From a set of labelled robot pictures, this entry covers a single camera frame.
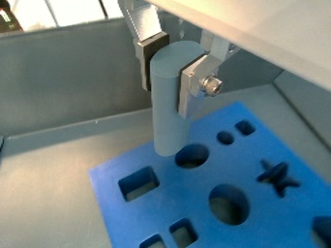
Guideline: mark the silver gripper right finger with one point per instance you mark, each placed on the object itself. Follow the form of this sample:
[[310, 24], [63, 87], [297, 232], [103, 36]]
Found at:
[[199, 81]]

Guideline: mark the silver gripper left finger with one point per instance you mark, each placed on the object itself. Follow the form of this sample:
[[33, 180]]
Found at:
[[150, 38]]

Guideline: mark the light blue oval cylinder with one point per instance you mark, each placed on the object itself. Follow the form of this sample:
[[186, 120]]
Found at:
[[170, 125]]

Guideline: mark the blue foam shape board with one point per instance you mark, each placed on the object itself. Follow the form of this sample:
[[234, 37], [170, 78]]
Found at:
[[234, 191]]

